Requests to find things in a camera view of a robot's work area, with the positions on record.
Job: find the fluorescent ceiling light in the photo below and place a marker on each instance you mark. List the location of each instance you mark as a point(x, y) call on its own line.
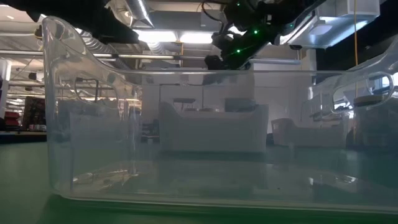
point(174, 36)

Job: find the horizontal metal ceiling pipe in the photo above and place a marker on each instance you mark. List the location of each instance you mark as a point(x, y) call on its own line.
point(155, 57)

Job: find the silver round ventilation duct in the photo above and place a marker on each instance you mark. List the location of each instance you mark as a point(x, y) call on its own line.
point(143, 12)
point(96, 43)

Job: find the black aluminium table frame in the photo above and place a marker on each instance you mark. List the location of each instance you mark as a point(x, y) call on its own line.
point(21, 138)

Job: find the dark small background table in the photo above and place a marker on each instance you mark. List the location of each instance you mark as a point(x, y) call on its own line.
point(184, 100)

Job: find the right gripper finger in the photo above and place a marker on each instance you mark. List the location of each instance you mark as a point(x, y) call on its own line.
point(214, 62)

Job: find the large rectangular air duct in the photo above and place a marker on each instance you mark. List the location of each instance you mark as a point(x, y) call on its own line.
point(335, 28)

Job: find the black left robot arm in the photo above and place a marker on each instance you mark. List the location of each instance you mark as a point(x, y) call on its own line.
point(46, 9)

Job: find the large clear plastic bin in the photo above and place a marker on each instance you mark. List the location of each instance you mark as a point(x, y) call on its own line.
point(199, 186)

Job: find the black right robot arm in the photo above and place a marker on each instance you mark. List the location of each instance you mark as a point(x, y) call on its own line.
point(280, 12)

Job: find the red storage shelf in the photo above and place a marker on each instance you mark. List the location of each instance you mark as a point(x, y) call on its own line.
point(34, 112)

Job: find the white cutting board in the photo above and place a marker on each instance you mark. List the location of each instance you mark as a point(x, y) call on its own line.
point(211, 133)

